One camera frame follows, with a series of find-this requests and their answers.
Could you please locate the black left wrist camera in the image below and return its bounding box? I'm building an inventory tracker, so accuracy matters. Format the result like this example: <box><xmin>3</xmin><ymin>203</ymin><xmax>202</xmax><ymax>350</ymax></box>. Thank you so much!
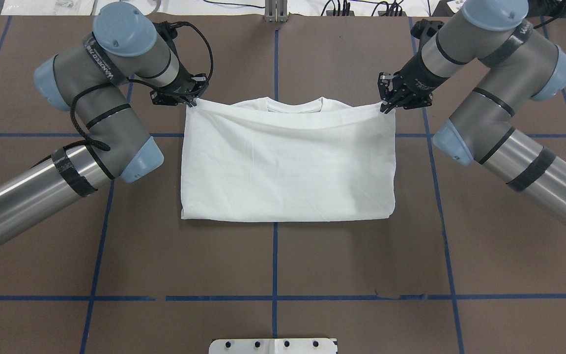
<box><xmin>153</xmin><ymin>22</ymin><xmax>184</xmax><ymax>51</ymax></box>

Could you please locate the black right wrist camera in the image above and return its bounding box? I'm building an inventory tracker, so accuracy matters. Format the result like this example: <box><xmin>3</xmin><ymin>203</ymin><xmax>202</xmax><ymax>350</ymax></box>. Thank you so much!
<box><xmin>410</xmin><ymin>19</ymin><xmax>445</xmax><ymax>46</ymax></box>

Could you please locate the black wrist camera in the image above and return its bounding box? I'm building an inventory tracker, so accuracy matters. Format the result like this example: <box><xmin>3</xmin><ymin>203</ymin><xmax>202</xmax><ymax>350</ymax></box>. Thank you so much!
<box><xmin>410</xmin><ymin>19</ymin><xmax>445</xmax><ymax>46</ymax></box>
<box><xmin>153</xmin><ymin>22</ymin><xmax>184</xmax><ymax>51</ymax></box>

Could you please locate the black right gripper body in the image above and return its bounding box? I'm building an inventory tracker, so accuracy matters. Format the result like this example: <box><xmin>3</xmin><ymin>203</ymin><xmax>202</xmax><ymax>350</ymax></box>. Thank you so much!
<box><xmin>377</xmin><ymin>54</ymin><xmax>433</xmax><ymax>110</ymax></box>

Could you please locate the aluminium frame post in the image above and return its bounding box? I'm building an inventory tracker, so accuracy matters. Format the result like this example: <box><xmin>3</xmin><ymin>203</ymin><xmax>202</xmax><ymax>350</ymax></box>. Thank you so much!
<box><xmin>264</xmin><ymin>0</ymin><xmax>289</xmax><ymax>23</ymax></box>

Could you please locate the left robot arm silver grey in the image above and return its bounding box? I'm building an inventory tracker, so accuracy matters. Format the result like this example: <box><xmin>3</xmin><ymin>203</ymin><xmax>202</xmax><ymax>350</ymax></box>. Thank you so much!
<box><xmin>0</xmin><ymin>2</ymin><xmax>213</xmax><ymax>246</ymax></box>

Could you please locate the white central mounting column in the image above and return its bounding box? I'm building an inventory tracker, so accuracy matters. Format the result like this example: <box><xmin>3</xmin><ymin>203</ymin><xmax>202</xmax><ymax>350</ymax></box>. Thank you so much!
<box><xmin>208</xmin><ymin>338</ymin><xmax>339</xmax><ymax>354</ymax></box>

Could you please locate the white long-sleeve printed shirt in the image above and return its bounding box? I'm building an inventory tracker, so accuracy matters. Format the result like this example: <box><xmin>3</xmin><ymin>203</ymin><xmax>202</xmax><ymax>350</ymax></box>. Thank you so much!
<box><xmin>180</xmin><ymin>98</ymin><xmax>396</xmax><ymax>222</ymax></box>

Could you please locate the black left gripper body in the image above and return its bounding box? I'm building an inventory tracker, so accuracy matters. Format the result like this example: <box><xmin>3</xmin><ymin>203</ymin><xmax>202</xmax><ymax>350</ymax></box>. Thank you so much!
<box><xmin>151</xmin><ymin>69</ymin><xmax>209</xmax><ymax>107</ymax></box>

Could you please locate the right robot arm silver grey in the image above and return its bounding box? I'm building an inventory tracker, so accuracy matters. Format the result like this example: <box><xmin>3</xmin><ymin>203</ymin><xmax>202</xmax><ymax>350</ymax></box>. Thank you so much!
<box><xmin>377</xmin><ymin>0</ymin><xmax>566</xmax><ymax>224</ymax></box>

